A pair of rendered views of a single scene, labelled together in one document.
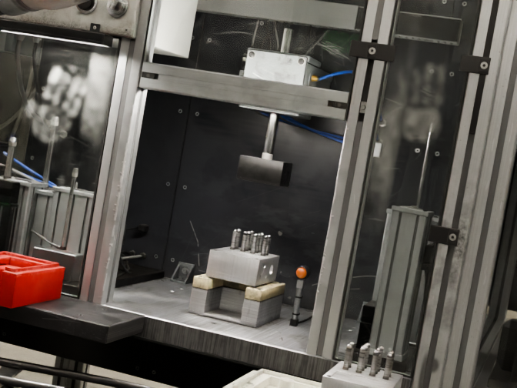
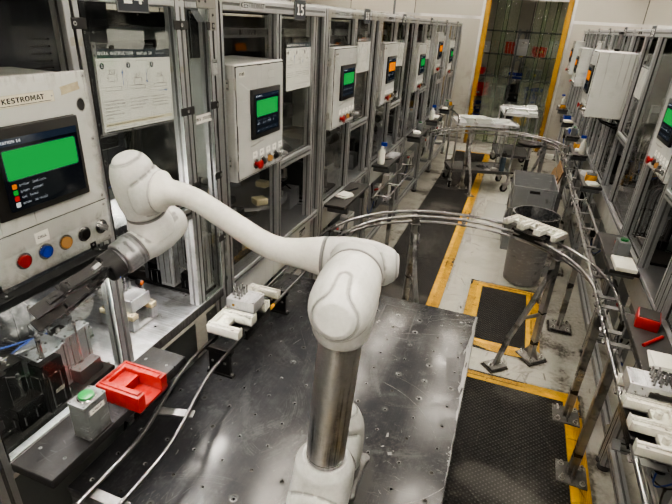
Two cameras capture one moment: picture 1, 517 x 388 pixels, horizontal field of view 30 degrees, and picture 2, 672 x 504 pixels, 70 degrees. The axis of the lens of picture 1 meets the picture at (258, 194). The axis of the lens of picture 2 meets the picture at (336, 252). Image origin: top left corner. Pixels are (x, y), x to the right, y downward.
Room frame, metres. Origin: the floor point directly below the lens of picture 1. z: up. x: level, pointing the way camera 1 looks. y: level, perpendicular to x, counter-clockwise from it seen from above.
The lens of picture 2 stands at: (0.96, 1.51, 1.98)
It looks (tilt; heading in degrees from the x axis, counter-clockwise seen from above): 26 degrees down; 272
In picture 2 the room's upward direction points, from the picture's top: 3 degrees clockwise
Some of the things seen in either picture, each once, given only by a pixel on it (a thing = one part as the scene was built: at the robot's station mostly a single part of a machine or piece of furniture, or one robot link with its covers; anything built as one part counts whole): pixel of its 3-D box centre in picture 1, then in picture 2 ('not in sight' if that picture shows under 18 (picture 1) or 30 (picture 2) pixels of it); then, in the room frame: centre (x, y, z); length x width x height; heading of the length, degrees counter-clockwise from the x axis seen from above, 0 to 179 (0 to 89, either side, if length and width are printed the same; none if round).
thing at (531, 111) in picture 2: not in sight; (514, 136); (-1.50, -6.19, 0.48); 0.84 x 0.58 x 0.97; 81
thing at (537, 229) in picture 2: not in sight; (533, 231); (-0.19, -1.36, 0.84); 0.37 x 0.14 x 0.10; 131
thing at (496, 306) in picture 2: not in sight; (501, 315); (-0.24, -1.68, 0.01); 1.00 x 0.55 x 0.01; 73
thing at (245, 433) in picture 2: not in sight; (323, 384); (1.02, 0.00, 0.66); 1.50 x 1.06 x 0.04; 73
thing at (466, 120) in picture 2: not in sight; (480, 150); (-0.73, -5.10, 0.48); 0.88 x 0.56 x 0.96; 1
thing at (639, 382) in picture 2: not in sight; (648, 379); (-0.09, 0.15, 0.92); 0.13 x 0.10 x 0.09; 163
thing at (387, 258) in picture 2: not in sight; (361, 263); (0.93, 0.47, 1.45); 0.18 x 0.14 x 0.13; 169
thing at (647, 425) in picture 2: not in sight; (647, 421); (-0.06, 0.26, 0.84); 0.37 x 0.14 x 0.10; 73
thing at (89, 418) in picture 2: not in sight; (87, 411); (1.65, 0.54, 0.97); 0.08 x 0.08 x 0.12; 73
